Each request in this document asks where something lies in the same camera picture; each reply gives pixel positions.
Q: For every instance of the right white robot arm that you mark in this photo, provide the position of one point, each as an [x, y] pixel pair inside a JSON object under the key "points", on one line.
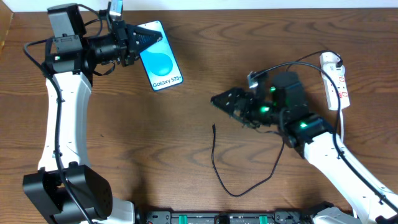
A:
{"points": [[315, 140]]}

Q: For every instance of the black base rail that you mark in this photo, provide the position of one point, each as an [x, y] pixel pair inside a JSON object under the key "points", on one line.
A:
{"points": [[167, 217]]}

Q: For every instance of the white USB charger plug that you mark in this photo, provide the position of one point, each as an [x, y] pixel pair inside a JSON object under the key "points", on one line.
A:
{"points": [[332, 64]]}

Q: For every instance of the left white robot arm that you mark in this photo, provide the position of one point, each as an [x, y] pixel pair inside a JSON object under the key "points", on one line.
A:
{"points": [[65, 189]]}

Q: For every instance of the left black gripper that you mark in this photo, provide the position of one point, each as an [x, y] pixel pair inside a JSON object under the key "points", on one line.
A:
{"points": [[125, 43]]}

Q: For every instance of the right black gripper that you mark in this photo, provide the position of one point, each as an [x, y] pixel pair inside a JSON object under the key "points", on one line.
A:
{"points": [[240, 107]]}

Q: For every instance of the blue Galaxy smartphone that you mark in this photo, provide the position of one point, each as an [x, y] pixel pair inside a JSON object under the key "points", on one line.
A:
{"points": [[159, 61]]}

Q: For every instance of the white power strip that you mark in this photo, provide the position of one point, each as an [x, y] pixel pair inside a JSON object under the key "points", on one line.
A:
{"points": [[337, 86]]}

